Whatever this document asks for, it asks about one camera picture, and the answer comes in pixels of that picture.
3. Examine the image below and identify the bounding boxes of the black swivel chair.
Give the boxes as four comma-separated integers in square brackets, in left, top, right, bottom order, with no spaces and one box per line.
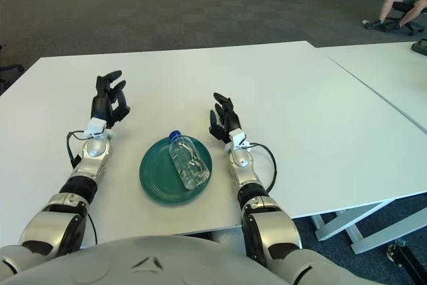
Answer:
[380,0,424,35]

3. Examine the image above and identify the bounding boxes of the clear plastic water bottle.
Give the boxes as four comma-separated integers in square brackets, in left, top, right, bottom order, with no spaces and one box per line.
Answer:
[169,130,211,190]

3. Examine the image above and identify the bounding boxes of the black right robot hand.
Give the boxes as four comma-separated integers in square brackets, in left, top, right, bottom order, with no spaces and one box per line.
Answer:
[208,92,250,151]

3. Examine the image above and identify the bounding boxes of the green round plate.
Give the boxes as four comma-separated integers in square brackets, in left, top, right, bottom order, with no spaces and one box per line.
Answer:
[139,136,213,206]

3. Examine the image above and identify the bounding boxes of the grey robot torso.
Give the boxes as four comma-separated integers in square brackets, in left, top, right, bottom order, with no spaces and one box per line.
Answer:
[0,235,384,285]

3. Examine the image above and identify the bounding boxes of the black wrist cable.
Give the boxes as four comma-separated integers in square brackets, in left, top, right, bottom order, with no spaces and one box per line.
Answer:
[65,130,101,170]
[248,143,277,194]

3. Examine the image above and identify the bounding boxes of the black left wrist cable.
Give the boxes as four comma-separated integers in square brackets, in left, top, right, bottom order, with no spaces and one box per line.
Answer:
[65,130,101,170]

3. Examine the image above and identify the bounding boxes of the black office chair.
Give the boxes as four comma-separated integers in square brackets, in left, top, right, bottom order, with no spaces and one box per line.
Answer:
[0,43,25,85]

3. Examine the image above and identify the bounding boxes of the black wheeled stand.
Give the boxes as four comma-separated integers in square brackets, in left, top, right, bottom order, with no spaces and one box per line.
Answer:
[386,237,427,285]

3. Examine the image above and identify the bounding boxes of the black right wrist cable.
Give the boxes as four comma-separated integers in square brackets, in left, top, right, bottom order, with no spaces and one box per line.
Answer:
[248,143,277,194]

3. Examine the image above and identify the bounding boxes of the black bag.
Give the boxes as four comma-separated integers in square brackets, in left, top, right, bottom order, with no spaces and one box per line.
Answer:
[412,38,427,55]

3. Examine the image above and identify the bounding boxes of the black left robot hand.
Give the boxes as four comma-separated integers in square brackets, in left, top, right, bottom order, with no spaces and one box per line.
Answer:
[85,70,131,139]

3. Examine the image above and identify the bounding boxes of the black left elbow cable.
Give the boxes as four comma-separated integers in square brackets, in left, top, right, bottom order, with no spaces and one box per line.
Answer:
[86,213,99,246]

